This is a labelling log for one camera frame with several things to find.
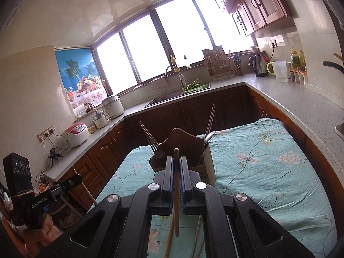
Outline long bamboo chopstick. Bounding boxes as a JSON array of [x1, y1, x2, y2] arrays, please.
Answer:
[[163, 214, 175, 258]]

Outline silver fork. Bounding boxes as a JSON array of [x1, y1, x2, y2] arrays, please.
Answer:
[[139, 121, 164, 158]]

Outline silver metal spoon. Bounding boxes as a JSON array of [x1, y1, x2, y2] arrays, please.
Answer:
[[198, 131, 215, 165]]

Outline ridged wooden chopstick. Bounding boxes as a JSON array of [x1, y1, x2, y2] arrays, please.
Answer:
[[173, 148, 180, 237]]

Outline person left hand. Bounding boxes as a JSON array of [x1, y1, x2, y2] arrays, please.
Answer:
[[22, 214, 60, 257]]

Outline teal floral tablecloth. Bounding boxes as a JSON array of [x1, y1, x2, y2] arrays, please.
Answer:
[[96, 118, 338, 257]]

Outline white and red rice cooker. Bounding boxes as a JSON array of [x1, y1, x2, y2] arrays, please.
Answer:
[[62, 123, 89, 148]]

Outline wooden utensil holder block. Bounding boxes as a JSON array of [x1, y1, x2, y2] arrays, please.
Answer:
[[149, 127, 216, 186]]

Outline small white electric pot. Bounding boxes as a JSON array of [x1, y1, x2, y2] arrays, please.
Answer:
[[91, 111, 111, 129]]

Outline upright dark chopstick in holder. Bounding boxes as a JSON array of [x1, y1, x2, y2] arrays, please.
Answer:
[[205, 103, 216, 136]]

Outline white round cooker pot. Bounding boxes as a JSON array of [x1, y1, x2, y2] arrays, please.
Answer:
[[102, 95, 124, 119]]

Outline tropical fruit roller blind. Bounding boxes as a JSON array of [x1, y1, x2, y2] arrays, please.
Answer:
[[55, 48, 107, 109]]

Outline green vegetables in basket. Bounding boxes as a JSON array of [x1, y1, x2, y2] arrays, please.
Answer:
[[183, 79, 207, 92]]

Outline chrome sink faucet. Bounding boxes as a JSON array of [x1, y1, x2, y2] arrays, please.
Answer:
[[164, 64, 186, 87]]

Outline steel electric kettle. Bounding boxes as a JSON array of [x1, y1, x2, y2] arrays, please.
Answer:
[[248, 55, 269, 77]]

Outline wooden dish rack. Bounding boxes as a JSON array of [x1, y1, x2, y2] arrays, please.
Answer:
[[202, 45, 238, 77]]

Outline oil bottles on rack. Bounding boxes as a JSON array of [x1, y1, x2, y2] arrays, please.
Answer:
[[290, 50, 307, 86]]

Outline black wok on stove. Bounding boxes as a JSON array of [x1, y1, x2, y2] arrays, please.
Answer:
[[322, 52, 344, 74]]

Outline wall power socket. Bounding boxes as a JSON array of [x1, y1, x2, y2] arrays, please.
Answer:
[[37, 125, 55, 142]]

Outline upper wooden wall cabinets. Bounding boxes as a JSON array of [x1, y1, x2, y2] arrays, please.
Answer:
[[221, 0, 292, 36]]

